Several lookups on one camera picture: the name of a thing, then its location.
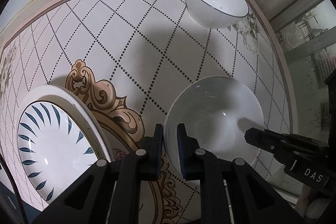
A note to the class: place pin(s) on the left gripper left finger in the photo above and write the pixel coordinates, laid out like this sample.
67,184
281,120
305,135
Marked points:
145,163

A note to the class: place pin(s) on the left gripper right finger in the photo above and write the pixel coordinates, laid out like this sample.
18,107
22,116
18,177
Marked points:
196,163

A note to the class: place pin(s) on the white bowl red flowers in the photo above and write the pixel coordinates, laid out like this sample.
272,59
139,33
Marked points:
217,111

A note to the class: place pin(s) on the blue leaf pattern plate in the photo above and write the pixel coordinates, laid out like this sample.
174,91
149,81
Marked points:
53,149

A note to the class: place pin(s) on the white bowl dark rim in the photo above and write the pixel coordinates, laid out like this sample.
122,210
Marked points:
214,14

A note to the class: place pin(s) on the plain white plate underneath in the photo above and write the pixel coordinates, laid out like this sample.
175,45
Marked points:
76,109

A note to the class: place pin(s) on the glass sliding door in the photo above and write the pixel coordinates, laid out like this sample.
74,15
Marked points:
306,33

